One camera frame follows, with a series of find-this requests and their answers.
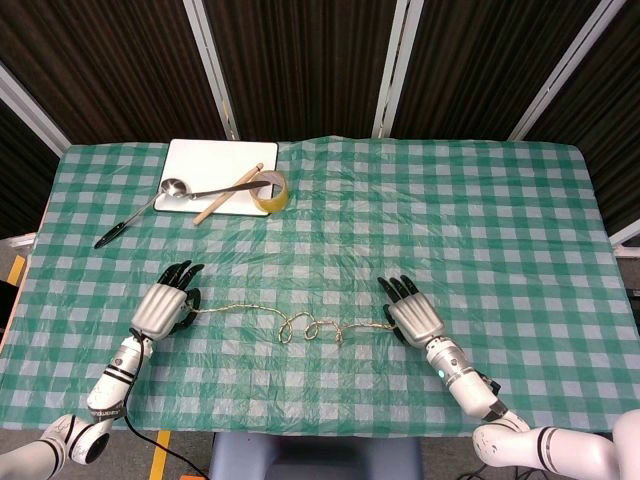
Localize wooden rolling stick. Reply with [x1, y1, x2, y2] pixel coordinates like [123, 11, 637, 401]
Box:
[193, 162, 265, 226]

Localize steel ladle black handle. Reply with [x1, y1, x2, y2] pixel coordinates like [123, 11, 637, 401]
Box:
[93, 178, 190, 250]

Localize beige twisted rope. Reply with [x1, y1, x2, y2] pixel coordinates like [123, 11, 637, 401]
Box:
[188, 302, 401, 347]

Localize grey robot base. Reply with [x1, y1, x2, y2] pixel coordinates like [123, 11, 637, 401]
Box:
[208, 432, 424, 480]

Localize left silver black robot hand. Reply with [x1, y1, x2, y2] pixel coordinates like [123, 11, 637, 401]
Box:
[130, 260, 206, 342]

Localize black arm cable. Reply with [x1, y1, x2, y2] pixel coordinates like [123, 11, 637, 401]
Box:
[121, 327, 210, 480]

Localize white cutting board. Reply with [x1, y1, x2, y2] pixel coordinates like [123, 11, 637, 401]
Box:
[152, 138, 280, 218]

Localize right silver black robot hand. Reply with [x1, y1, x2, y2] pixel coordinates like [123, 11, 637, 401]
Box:
[376, 274, 445, 351]

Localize green white checkered tablecloth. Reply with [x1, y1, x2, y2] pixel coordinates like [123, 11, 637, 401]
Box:
[0, 135, 640, 436]

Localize yellow floor tape strip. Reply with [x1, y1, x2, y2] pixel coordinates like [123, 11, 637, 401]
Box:
[149, 430, 172, 480]
[7, 255, 27, 286]

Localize clear packing tape roll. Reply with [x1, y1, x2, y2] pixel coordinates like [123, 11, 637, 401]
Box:
[248, 170, 290, 214]

